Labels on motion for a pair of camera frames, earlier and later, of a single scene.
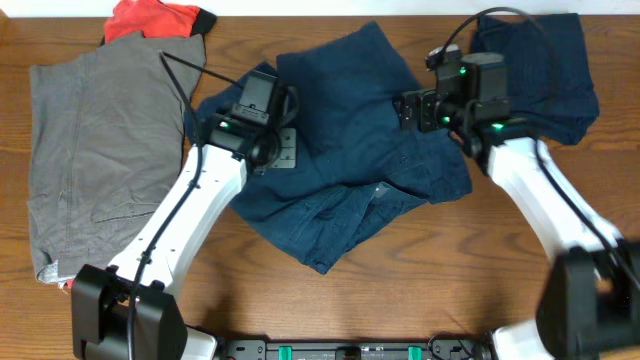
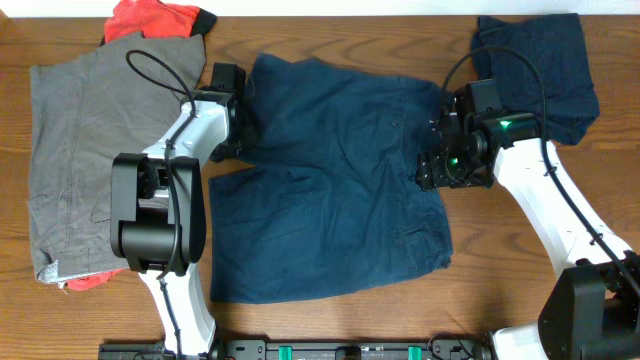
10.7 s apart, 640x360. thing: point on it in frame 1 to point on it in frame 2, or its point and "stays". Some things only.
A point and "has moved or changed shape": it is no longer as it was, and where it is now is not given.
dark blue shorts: [357, 158] has moved or changed shape
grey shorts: [105, 147] stays
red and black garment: [154, 18] stays
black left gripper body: [280, 150] to [226, 151]
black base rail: [437, 349] stays
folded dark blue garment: [551, 92] stays
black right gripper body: [433, 113] to [453, 168]
